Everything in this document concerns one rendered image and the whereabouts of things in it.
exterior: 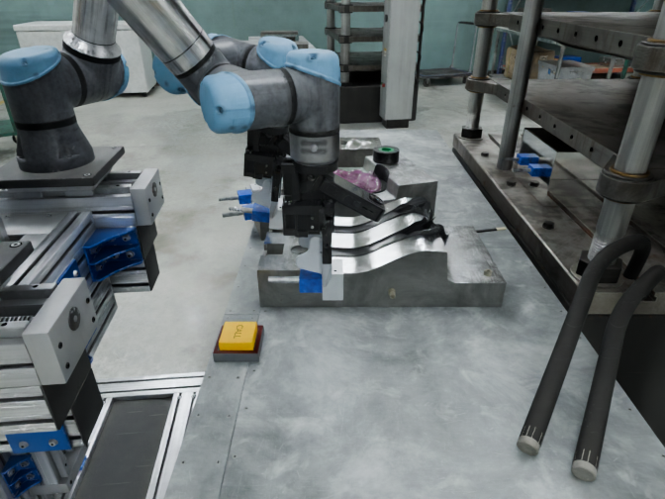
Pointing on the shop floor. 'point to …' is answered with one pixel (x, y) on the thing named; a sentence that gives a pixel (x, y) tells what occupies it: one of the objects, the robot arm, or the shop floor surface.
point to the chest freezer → (136, 57)
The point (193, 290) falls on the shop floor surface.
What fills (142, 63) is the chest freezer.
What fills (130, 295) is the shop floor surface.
